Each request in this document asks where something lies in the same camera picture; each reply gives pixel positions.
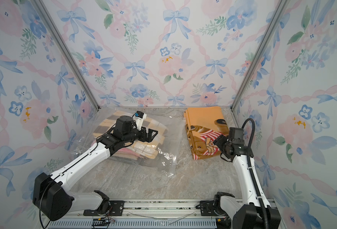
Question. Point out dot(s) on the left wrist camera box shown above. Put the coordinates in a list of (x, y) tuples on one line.
[(139, 118)]

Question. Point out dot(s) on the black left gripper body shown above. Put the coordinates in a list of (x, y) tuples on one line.
[(136, 135)]

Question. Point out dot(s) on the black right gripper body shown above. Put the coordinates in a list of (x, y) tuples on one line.
[(228, 144)]

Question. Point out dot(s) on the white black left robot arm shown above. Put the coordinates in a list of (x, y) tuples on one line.
[(52, 193)]

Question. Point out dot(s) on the orange cartoon print blanket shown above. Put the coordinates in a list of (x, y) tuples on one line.
[(203, 126)]

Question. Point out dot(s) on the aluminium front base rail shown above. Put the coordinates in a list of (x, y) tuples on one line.
[(151, 209)]

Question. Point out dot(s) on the clear plastic vacuum bag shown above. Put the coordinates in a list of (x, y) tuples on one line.
[(165, 161)]

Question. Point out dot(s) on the right rear aluminium corner post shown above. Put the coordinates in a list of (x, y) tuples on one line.
[(270, 30)]

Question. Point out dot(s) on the left rear aluminium corner post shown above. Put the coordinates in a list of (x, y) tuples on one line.
[(50, 24)]

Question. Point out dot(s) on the aluminium corner post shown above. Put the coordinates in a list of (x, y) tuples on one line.
[(270, 30), (50, 24)]

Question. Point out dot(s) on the yellow grey checked blanket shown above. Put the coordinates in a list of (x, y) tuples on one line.
[(146, 150)]

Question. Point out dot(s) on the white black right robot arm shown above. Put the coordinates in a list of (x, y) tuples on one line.
[(248, 194)]

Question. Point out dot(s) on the pink fleece blanket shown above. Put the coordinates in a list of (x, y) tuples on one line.
[(128, 154)]

